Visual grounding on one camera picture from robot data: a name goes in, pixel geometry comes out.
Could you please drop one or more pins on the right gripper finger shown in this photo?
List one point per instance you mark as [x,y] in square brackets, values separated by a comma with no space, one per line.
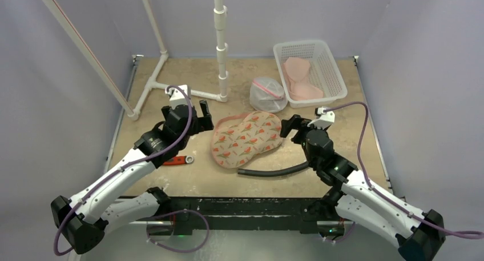
[295,121]
[285,129]

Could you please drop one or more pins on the pink bra in basket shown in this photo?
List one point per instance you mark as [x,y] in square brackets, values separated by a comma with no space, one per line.
[296,71]

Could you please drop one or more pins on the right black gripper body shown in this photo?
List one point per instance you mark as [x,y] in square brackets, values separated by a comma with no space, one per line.
[298,129]

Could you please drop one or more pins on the white mesh laundry bag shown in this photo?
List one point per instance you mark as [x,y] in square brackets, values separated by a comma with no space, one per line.
[266,94]

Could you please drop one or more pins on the red adjustable wrench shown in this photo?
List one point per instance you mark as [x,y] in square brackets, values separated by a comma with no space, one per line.
[179,160]

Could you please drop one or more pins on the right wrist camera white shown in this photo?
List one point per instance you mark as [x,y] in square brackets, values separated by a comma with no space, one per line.
[324,119]

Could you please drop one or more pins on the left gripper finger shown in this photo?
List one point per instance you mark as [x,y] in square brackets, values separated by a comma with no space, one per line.
[166,113]
[205,121]

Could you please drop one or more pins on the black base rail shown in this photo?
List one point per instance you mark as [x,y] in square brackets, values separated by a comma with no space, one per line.
[304,215]

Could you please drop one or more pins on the white pvc pipe rack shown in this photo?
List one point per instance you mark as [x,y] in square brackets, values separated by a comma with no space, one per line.
[219,13]

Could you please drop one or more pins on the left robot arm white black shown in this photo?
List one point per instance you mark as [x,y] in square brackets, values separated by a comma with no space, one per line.
[85,218]

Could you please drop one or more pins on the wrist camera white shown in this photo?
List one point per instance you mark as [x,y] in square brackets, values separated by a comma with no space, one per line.
[324,119]
[178,95]

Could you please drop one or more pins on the white plastic basket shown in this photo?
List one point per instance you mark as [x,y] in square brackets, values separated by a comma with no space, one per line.
[324,72]

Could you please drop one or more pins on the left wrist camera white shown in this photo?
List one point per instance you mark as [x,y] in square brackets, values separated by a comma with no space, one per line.
[178,95]

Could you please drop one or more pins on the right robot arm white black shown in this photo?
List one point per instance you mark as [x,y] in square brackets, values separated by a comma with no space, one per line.
[416,234]

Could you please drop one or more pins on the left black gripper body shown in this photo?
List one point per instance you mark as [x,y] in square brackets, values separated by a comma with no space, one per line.
[197,127]

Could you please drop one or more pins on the floral mesh laundry bag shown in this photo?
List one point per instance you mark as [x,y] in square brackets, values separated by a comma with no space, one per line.
[238,139]

